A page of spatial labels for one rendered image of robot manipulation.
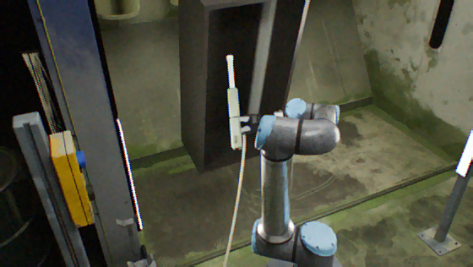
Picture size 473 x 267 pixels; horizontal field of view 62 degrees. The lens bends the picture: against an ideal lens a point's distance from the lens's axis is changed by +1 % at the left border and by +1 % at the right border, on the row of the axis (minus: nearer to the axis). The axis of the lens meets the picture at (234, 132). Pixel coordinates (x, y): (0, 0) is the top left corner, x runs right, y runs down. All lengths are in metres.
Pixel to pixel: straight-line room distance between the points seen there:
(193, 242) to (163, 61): 1.57
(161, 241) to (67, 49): 1.67
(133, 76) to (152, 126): 0.45
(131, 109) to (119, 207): 1.58
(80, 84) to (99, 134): 0.23
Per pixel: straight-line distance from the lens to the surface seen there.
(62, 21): 1.50
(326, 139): 1.25
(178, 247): 2.78
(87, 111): 1.63
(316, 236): 1.67
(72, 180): 1.13
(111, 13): 3.11
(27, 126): 1.09
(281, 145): 1.24
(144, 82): 3.43
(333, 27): 4.24
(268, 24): 2.59
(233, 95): 1.95
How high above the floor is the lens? 2.14
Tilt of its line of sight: 34 degrees down
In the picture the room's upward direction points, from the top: 1 degrees counter-clockwise
